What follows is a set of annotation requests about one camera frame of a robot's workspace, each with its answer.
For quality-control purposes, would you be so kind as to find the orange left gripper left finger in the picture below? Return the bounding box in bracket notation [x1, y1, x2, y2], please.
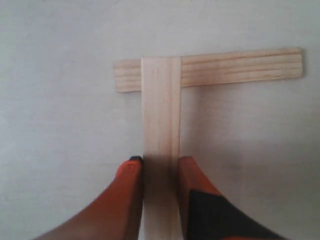
[38, 156, 144, 240]

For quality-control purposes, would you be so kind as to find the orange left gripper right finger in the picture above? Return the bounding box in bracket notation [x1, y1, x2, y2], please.
[177, 156, 283, 240]

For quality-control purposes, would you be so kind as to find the plain wooden stick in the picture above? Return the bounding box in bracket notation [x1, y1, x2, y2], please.
[141, 57, 182, 240]

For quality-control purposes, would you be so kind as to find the horizontal wooden stick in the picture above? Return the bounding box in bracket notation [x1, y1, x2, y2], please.
[113, 47, 305, 94]

